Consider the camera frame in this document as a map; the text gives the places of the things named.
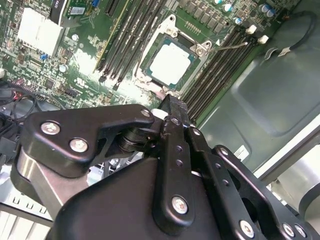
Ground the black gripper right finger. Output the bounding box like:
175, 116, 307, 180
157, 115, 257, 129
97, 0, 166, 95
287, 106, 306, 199
172, 96, 315, 240

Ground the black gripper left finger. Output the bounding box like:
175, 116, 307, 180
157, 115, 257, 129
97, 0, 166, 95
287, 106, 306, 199
10, 92, 196, 236

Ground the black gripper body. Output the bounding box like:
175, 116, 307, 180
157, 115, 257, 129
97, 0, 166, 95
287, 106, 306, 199
47, 157, 235, 240

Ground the metal locking lever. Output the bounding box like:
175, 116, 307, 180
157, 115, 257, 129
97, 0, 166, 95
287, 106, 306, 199
211, 41, 250, 53

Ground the silver CPU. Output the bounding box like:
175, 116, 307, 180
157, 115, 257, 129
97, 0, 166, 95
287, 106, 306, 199
139, 33, 200, 88

